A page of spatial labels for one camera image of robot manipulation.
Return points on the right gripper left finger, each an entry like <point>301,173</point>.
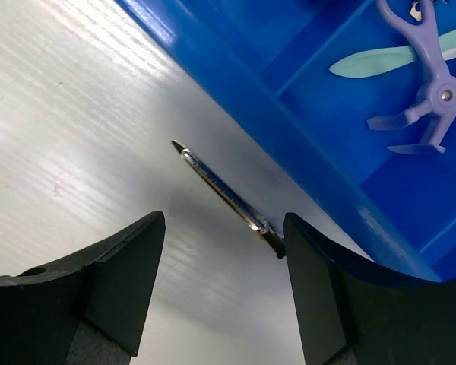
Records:
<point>88,307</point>

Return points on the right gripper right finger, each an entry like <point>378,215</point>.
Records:
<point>346,304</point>

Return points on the purple eyelash curler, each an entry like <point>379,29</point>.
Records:
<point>436,97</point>

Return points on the green spatula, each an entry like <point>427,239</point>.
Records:
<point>374,62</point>

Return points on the silver hair clip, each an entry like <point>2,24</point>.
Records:
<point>418,12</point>

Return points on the blue compartment tray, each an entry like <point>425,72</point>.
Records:
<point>267,63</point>

